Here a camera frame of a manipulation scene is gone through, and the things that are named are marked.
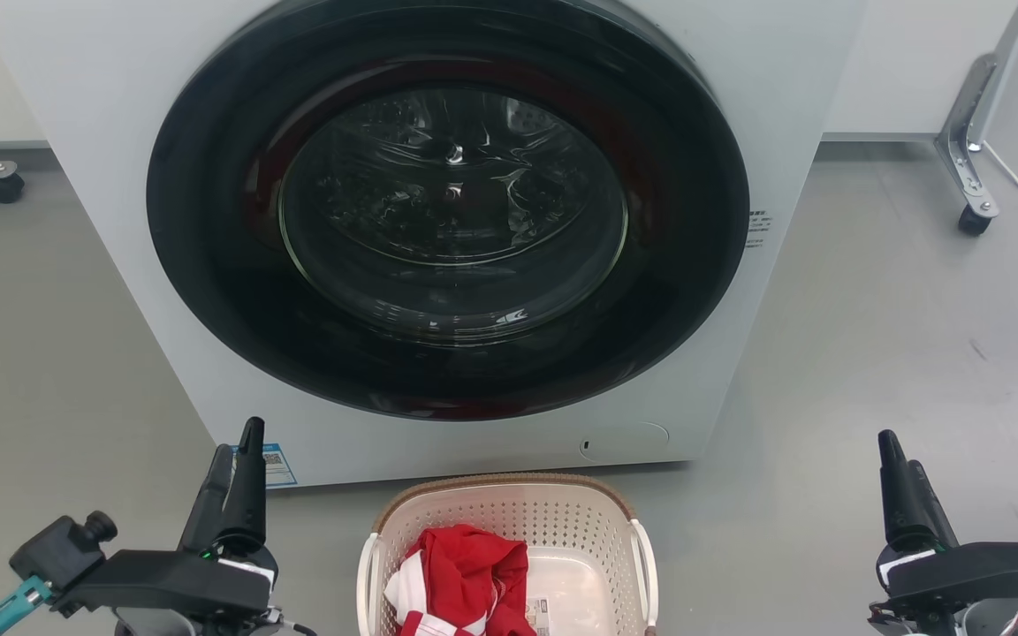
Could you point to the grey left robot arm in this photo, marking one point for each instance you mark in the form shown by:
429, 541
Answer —
155, 623

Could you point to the white printed label sticker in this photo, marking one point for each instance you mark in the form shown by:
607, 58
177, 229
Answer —
537, 617

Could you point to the white perforated laundry basket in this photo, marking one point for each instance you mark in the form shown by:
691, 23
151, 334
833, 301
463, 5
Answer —
518, 521

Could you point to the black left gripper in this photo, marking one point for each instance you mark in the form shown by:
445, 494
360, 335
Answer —
173, 579

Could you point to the red and white garment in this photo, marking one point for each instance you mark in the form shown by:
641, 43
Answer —
465, 570

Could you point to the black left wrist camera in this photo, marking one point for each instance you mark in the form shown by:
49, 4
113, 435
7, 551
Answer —
58, 552

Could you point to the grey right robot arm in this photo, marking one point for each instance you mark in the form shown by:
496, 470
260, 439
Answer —
991, 620

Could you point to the white front-load washing machine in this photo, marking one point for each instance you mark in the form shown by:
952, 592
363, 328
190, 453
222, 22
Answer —
102, 106

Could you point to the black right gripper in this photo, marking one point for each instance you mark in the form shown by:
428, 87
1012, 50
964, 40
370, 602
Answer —
977, 574

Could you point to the blue energy label sticker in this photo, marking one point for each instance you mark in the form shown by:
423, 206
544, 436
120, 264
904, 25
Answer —
280, 468

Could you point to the white oval filter cover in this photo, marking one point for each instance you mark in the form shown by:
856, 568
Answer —
628, 442

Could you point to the black round washer door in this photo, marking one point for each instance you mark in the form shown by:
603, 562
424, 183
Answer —
208, 265

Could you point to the grey metal frame with caster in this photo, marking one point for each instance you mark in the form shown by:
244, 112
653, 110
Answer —
967, 132

